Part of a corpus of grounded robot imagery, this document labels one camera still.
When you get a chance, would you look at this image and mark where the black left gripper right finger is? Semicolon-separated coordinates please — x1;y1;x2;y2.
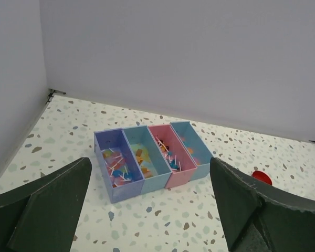
210;157;315;251

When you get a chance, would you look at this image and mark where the blue end candy bin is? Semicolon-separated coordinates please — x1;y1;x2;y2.
170;121;213;181

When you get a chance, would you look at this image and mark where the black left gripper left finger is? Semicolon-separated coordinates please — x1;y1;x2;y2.
0;157;92;251

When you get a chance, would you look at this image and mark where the red jar lid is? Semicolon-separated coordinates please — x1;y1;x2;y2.
251;171;272;185

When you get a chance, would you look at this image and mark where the purple candy bin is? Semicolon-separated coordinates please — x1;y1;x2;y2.
94;129;144;203

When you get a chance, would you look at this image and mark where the pink candy bin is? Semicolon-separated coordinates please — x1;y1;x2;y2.
148;124;197;188

